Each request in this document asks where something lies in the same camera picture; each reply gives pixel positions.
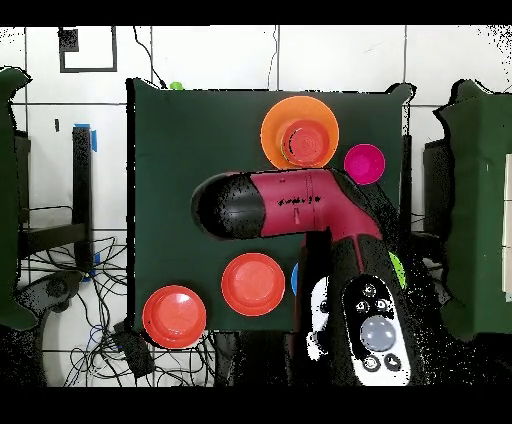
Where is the thin black cable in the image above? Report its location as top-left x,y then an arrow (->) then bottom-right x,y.
266,25 -> 280,91
133,25 -> 169,89

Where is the black chair base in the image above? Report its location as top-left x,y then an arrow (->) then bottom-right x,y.
15,270 -> 85,315

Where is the large red bowl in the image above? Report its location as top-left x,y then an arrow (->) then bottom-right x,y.
220,252 -> 286,317
141,284 -> 208,350

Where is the blue tape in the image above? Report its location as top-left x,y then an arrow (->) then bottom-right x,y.
73,122 -> 98,153

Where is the black power strip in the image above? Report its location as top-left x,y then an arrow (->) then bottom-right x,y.
111,320 -> 157,380

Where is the pink bowl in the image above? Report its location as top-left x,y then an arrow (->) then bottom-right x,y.
343,143 -> 387,186

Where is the green covered side table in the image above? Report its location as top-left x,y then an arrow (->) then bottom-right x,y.
433,78 -> 512,341
0,65 -> 39,331

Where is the tangle of black cables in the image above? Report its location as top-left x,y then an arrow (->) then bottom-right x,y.
19,235 -> 217,387

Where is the large orange bowl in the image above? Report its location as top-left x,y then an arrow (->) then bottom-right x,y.
260,95 -> 340,171

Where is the black stool frame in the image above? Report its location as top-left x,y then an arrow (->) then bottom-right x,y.
401,135 -> 455,277
17,126 -> 95,273

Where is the small red bowl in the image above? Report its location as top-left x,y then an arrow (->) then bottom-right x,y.
280,118 -> 332,168

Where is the dark green table cloth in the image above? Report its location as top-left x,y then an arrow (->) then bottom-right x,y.
126,77 -> 417,336

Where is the large green bowl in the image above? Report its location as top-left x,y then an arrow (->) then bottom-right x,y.
388,250 -> 407,290

